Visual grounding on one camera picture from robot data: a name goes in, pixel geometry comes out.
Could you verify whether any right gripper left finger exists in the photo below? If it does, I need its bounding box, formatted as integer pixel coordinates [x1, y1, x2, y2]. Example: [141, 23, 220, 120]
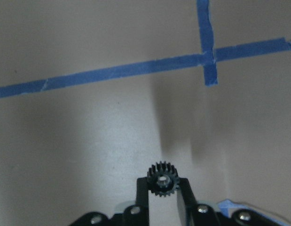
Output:
[136, 177, 149, 208]

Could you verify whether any small black bearing gear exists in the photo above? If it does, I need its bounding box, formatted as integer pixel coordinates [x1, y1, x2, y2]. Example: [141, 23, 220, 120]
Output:
[147, 161, 180, 197]

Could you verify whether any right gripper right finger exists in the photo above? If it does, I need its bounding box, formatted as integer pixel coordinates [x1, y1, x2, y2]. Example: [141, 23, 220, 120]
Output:
[177, 178, 197, 224]

